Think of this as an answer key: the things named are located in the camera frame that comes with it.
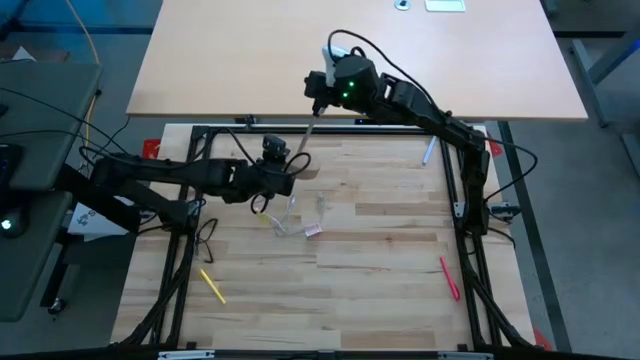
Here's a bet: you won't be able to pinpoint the black right base cable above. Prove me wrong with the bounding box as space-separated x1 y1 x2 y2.
492 137 540 206

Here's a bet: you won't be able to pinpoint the white rectangular device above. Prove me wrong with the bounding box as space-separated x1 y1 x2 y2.
424 0 467 13

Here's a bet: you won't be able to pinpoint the red marker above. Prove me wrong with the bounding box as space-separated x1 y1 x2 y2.
439 255 462 303

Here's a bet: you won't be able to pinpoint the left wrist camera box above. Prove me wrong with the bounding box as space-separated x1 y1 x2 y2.
261 133 292 162

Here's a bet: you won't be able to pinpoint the silver metal bracket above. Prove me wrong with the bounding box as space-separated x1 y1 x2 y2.
157 349 216 360
437 351 494 360

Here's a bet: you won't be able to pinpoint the white printed paper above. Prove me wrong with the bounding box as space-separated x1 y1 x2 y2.
67 197 130 237

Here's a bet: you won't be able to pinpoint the black silver cable connector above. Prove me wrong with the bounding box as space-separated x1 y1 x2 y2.
488 200 522 222

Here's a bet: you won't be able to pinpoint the black aluminium table frame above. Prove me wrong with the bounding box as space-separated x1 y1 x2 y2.
112 123 549 351

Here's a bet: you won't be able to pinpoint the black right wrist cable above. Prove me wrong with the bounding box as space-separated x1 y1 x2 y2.
327 28 441 109

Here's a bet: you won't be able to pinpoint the grey metal table leg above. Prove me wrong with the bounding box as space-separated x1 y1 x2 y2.
569 37 640 176

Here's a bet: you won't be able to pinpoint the light wood desk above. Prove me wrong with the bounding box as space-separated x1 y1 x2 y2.
125 0 590 124

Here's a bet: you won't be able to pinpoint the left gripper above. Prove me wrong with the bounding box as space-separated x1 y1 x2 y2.
222 154 314 204

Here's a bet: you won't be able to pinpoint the white pen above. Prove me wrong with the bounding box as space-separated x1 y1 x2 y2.
421 134 439 167

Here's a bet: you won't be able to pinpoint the clear plastic bag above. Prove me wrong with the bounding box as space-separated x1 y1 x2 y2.
256 192 327 239

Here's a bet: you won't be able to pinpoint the yellow cable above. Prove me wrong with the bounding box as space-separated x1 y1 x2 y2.
63 0 101 151

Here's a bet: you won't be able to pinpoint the black keyboard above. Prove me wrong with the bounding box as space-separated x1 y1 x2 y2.
0 143 24 191

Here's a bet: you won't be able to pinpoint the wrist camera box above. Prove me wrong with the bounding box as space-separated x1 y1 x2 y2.
303 69 332 109
261 133 292 162

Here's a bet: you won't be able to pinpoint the grey side desk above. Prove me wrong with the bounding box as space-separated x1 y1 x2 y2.
0 62 104 321

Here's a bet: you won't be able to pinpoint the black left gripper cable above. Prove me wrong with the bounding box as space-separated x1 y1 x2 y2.
249 192 271 215

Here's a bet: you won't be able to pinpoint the black computer mouse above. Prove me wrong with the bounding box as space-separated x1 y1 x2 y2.
0 208 27 240

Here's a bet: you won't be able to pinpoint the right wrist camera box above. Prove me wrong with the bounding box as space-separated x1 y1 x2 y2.
303 69 332 109

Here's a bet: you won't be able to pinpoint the yellow marker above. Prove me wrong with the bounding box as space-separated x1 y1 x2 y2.
199 268 228 305

